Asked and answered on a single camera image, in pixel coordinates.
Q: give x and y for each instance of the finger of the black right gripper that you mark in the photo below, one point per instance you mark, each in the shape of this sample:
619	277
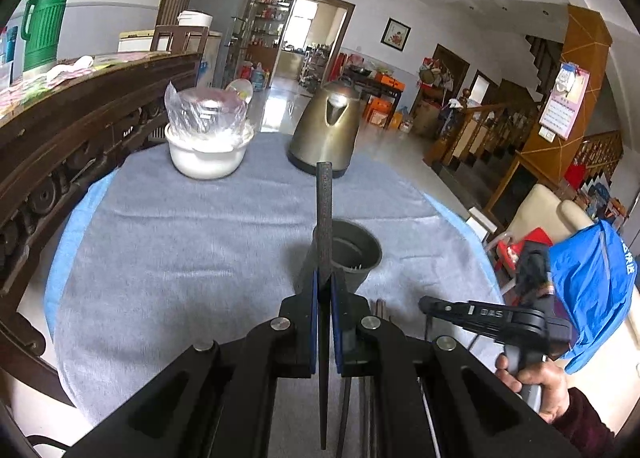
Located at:
480	318

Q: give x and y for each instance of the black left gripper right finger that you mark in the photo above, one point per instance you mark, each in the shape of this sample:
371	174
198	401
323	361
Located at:
352	357

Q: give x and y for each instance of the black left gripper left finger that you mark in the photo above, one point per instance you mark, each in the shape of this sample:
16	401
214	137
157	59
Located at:
299	357

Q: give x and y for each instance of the right hand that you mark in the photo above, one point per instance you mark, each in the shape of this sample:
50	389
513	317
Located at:
555	398

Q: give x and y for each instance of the dark metal utensil cup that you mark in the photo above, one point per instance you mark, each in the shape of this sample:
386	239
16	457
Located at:
356	251

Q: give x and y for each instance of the blue plastic bag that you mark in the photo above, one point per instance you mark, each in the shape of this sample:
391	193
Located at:
593	273

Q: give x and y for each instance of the beige armchair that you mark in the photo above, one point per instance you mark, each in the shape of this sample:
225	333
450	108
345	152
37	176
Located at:
542	208

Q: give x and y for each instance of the grey table cloth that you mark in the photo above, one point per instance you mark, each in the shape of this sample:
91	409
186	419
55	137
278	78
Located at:
151	261

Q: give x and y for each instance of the white plastic bowl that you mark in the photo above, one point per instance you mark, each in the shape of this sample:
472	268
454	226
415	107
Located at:
209	157

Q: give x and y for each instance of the steel electric kettle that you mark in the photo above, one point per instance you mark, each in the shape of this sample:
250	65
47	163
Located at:
327	129

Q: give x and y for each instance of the clear plastic bag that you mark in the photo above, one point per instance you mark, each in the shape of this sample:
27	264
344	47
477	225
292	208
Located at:
204	110

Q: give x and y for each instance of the green thermos jug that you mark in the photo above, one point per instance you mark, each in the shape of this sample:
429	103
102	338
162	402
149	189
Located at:
41	29

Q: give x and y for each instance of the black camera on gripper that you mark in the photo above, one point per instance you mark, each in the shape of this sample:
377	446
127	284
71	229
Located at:
533	274

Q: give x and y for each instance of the wall calendar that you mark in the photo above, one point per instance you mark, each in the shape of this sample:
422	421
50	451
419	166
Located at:
561	110

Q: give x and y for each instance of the framed wall picture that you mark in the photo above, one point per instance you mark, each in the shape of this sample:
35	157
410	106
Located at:
395	34

